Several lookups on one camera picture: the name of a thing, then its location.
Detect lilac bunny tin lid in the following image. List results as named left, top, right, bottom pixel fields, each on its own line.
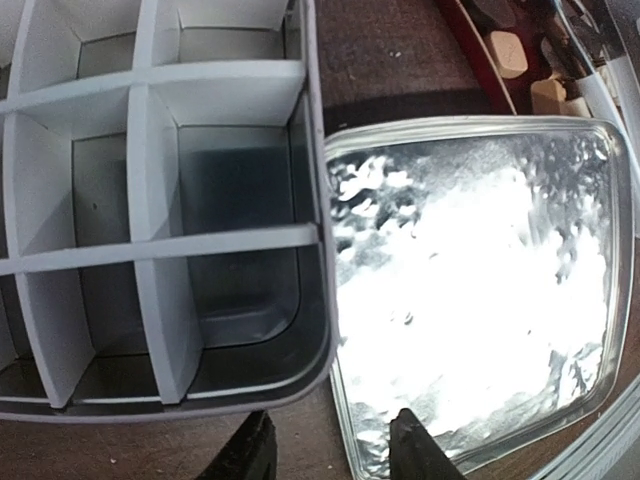
left=325, top=116, right=634, bottom=479

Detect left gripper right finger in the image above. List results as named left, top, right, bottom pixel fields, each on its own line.
left=389, top=408, right=466, bottom=480

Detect red chocolate tray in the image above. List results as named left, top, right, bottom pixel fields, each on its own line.
left=436, top=1, right=567, bottom=115

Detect white metal tongs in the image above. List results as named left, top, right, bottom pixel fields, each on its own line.
left=535, top=1, right=639, bottom=479

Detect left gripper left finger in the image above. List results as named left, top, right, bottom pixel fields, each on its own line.
left=196, top=411, right=278, bottom=480

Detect tan sweet chocolate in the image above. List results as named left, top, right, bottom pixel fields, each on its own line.
left=485, top=30, right=529, bottom=79

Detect lilac tin box with dividers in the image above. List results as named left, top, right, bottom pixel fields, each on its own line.
left=1, top=1, right=338, bottom=424

